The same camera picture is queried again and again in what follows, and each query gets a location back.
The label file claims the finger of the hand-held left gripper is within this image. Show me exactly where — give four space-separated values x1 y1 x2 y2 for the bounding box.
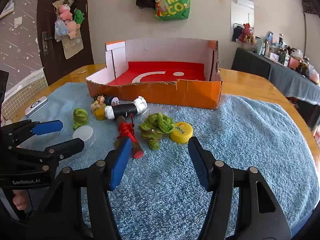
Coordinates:
0 138 85 173
0 119 63 147

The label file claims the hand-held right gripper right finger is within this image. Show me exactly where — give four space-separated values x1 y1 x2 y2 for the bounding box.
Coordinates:
187 136 293 240

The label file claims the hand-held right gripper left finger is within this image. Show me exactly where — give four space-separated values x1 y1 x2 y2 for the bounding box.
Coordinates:
30 138 132 240

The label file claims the white round lid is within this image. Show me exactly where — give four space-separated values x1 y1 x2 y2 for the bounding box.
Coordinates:
72 125 97 147

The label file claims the small green knit toy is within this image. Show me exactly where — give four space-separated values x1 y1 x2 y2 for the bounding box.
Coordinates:
72 108 90 130

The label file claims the yellow bottle cap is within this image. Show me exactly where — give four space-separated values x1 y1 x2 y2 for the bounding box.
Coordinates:
170 121 194 144

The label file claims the yellow toy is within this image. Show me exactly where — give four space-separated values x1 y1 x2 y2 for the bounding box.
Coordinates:
94 109 107 121

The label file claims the green yarn bundle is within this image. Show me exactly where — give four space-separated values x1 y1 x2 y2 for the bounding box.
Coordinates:
138 113 175 150

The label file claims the black roll with white paper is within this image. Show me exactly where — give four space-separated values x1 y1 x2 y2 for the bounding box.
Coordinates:
104 95 148 120

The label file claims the clear plastic box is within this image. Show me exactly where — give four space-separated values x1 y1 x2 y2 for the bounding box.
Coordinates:
140 108 167 123

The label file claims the black-haired boy figurine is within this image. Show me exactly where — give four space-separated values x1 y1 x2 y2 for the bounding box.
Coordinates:
95 94 120 107

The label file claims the orange cardboard box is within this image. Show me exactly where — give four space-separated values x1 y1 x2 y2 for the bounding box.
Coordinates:
86 38 224 110

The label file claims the person's left hand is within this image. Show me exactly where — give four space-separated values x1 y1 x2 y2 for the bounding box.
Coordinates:
12 190 32 211

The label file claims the white rounded electronic device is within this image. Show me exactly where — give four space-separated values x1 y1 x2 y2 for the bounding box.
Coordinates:
24 95 49 118

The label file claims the blue towel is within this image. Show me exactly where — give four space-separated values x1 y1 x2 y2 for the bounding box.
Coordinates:
19 82 318 240

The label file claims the beige hanging bag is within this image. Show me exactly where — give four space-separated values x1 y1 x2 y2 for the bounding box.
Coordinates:
61 34 84 60

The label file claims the pink plush toy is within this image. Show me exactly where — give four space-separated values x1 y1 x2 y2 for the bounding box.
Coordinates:
65 20 80 40
58 4 73 21

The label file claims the dark wooden door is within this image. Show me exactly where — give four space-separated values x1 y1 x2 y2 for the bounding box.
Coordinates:
37 0 94 85

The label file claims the green plush toy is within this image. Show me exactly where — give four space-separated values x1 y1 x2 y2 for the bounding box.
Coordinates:
73 9 85 23

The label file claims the blue cloth covered table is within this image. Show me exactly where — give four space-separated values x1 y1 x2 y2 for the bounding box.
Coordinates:
231 47 320 105

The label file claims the group of bottles and cosmetics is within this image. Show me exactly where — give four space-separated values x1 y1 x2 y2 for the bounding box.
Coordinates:
257 31 320 80

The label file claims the green shopping bag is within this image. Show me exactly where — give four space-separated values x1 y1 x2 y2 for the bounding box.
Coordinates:
154 0 191 21

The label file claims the metal door handle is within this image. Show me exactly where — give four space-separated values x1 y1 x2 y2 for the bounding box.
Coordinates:
41 31 54 57

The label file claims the wall mirror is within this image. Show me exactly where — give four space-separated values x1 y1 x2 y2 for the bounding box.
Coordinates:
229 0 255 44

